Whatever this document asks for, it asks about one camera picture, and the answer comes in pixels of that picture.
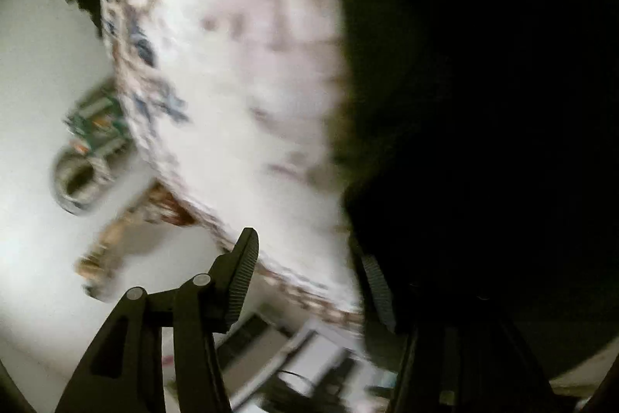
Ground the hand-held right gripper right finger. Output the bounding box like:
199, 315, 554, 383
359, 248, 574, 413

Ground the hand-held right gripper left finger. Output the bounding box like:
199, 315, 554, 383
55, 227, 260, 413

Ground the dark small garment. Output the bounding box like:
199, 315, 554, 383
321, 0, 619, 385

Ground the white box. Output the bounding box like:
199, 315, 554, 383
215, 310, 400, 413

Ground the grey round container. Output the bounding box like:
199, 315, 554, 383
51, 149, 117, 216

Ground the white floral bed sheet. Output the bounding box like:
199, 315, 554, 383
75, 0, 367, 332

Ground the green printed box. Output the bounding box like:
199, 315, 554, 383
65, 79, 132, 158

